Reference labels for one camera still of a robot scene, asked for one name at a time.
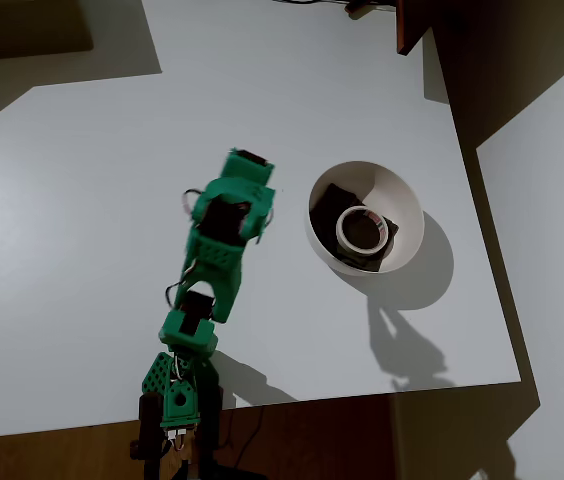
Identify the white masking tape roll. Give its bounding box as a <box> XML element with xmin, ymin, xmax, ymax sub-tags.
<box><xmin>335</xmin><ymin>205</ymin><xmax>390</xmax><ymax>254</ymax></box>

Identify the dark folded cloth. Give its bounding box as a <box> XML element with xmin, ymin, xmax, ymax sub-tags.
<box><xmin>309</xmin><ymin>182</ymin><xmax>400</xmax><ymax>274</ymax></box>

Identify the white bowl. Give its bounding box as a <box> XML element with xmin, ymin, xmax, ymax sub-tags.
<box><xmin>303</xmin><ymin>160</ymin><xmax>425</xmax><ymax>276</ymax></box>

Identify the reddish brown wooden furniture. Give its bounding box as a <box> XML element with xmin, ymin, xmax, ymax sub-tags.
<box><xmin>395</xmin><ymin>0</ymin><xmax>438</xmax><ymax>56</ymax></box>

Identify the dark furniture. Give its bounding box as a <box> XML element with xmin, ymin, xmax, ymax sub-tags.
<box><xmin>0</xmin><ymin>0</ymin><xmax>94</xmax><ymax>64</ymax></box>

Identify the thin black cable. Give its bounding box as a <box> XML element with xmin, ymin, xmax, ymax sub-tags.
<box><xmin>219</xmin><ymin>404</ymin><xmax>266</xmax><ymax>454</ymax></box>

